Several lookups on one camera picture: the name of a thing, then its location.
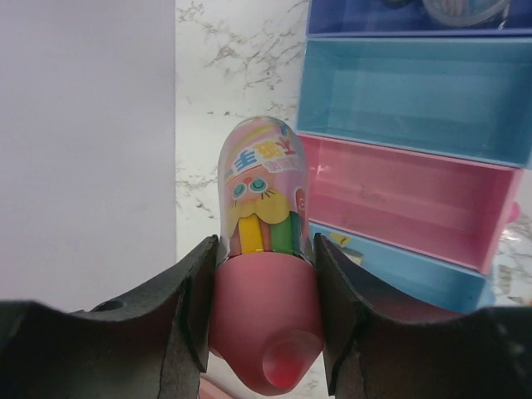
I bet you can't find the yellow eraser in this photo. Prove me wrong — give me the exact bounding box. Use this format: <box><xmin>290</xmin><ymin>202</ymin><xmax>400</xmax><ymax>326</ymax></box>
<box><xmin>329</xmin><ymin>232</ymin><xmax>351</xmax><ymax>249</ymax></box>

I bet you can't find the clear jar of paper clips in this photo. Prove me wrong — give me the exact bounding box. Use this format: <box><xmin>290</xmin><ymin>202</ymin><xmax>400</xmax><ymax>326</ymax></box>
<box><xmin>422</xmin><ymin>0</ymin><xmax>511</xmax><ymax>27</ymax></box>

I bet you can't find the sky blue drawer box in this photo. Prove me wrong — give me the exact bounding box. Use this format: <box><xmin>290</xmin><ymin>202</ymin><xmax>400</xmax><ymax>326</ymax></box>
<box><xmin>297</xmin><ymin>37</ymin><xmax>531</xmax><ymax>168</ymax></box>

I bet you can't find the pink tiered shelf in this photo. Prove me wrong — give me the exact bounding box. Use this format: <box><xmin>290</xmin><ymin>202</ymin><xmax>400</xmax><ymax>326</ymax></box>
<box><xmin>198</xmin><ymin>374</ymin><xmax>249</xmax><ymax>399</ymax></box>

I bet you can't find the pink drawer box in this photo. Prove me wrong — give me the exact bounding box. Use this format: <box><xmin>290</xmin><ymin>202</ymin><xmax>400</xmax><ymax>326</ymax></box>
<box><xmin>300</xmin><ymin>135</ymin><xmax>523</xmax><ymax>274</ymax></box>

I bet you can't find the light blue drawer box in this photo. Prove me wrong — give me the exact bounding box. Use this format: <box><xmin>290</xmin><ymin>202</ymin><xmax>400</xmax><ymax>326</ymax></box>
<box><xmin>310</xmin><ymin>222</ymin><xmax>495</xmax><ymax>313</ymax></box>

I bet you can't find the purple drawer box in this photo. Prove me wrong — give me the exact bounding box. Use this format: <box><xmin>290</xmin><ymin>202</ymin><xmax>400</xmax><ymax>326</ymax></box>
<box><xmin>307</xmin><ymin>1</ymin><xmax>531</xmax><ymax>37</ymax></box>

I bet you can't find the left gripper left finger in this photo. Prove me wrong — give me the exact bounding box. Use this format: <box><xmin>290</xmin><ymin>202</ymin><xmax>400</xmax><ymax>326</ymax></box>
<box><xmin>1</xmin><ymin>236</ymin><xmax>219</xmax><ymax>398</ymax></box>

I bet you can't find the pink glue stick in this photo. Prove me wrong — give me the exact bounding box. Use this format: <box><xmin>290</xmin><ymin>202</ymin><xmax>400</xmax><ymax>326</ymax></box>
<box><xmin>209</xmin><ymin>116</ymin><xmax>324</xmax><ymax>396</ymax></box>

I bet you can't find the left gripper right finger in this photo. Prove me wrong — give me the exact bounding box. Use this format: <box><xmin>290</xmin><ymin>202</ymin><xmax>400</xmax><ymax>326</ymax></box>
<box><xmin>314</xmin><ymin>234</ymin><xmax>531</xmax><ymax>398</ymax></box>

